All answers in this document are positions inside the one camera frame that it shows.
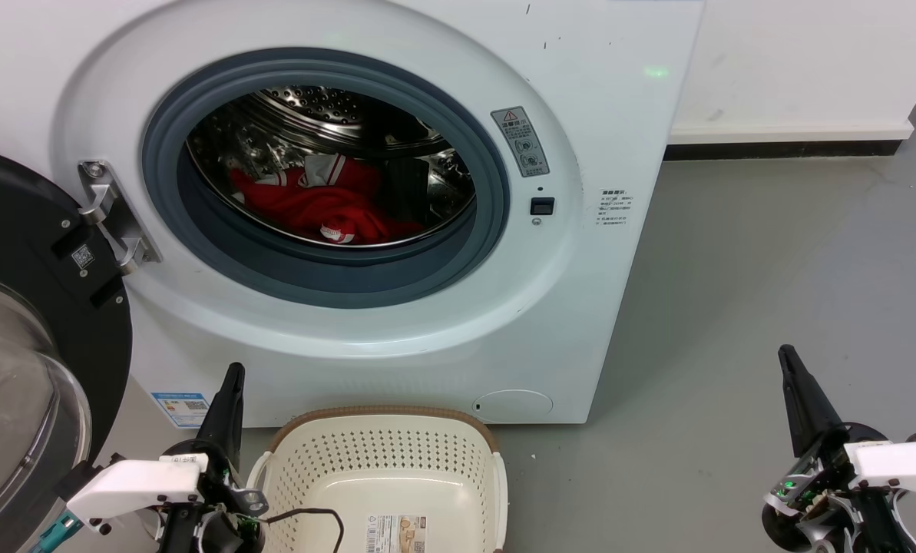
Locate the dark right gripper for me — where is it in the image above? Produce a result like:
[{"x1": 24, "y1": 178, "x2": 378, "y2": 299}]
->
[{"x1": 760, "y1": 344, "x2": 905, "y2": 553}]

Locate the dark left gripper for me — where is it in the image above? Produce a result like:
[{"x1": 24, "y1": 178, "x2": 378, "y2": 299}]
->
[{"x1": 156, "y1": 363, "x2": 270, "y2": 553}]

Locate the cream perforated laundry basket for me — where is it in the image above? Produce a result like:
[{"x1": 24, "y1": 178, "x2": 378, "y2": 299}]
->
[{"x1": 246, "y1": 405, "x2": 510, "y2": 553}]

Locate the dark washer door with glass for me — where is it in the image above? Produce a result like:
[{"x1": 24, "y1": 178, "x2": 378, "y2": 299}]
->
[{"x1": 0, "y1": 144, "x2": 134, "y2": 553}]

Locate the stainless steel washing machine drum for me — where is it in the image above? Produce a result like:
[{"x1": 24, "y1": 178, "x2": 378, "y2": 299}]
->
[{"x1": 186, "y1": 84, "x2": 478, "y2": 249}]

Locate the blue and white energy label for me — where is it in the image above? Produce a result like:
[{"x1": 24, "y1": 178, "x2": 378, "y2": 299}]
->
[{"x1": 150, "y1": 392, "x2": 212, "y2": 429}]

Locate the grey rubber door gasket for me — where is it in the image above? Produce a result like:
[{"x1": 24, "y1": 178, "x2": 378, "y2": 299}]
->
[{"x1": 141, "y1": 48, "x2": 511, "y2": 310}]

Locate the paper label with barcode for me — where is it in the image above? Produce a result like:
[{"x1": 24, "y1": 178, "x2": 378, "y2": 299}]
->
[{"x1": 365, "y1": 514, "x2": 428, "y2": 553}]

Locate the silver metal door hinge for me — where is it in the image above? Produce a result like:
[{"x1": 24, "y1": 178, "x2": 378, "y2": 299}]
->
[{"x1": 78, "y1": 160, "x2": 161, "y2": 276}]

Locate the red and white garment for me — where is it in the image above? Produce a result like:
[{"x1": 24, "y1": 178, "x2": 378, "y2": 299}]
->
[{"x1": 230, "y1": 154, "x2": 426, "y2": 246}]

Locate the white front-load washing machine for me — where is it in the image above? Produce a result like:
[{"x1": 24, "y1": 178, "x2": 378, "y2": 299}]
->
[{"x1": 0, "y1": 0, "x2": 705, "y2": 428}]

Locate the black baseboard strip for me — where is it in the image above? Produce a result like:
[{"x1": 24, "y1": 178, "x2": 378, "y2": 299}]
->
[{"x1": 663, "y1": 139, "x2": 906, "y2": 162}]

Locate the small printed text sticker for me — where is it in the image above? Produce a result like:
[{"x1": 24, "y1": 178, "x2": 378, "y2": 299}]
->
[{"x1": 597, "y1": 187, "x2": 634, "y2": 230}]

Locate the round filter cover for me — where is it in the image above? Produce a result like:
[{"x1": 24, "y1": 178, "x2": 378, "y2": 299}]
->
[{"x1": 472, "y1": 389, "x2": 555, "y2": 424}]

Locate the grey warning label sticker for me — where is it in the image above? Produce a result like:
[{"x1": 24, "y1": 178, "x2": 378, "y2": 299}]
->
[{"x1": 491, "y1": 106, "x2": 551, "y2": 178}]

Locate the thin black cable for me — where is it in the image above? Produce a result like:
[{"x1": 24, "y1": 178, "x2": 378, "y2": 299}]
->
[{"x1": 263, "y1": 507, "x2": 346, "y2": 553}]

